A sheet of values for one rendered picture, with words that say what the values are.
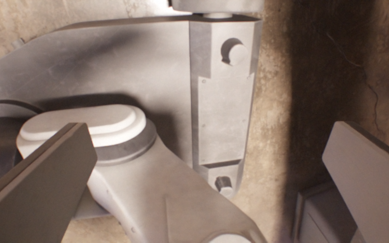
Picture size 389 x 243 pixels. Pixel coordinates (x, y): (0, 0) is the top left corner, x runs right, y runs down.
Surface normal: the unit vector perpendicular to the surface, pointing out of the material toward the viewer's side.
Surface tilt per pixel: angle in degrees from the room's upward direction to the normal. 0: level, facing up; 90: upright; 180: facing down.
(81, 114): 90
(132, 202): 90
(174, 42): 0
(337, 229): 90
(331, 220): 90
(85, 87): 0
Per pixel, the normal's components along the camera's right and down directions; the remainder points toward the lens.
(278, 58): 0.18, 0.51
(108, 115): -0.02, -0.85
